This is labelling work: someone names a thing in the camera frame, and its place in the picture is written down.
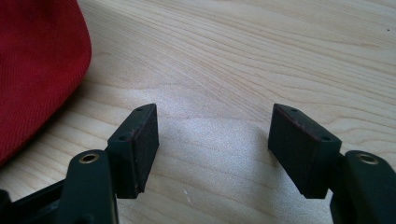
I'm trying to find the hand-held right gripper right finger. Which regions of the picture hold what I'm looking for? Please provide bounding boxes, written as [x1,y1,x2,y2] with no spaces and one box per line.
[267,103,396,224]

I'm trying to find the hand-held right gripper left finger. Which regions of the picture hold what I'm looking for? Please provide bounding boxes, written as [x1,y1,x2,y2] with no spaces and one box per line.
[57,103,161,224]

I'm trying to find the red cloth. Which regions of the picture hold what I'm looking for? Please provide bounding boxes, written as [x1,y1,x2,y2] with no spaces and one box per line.
[0,0,92,166]

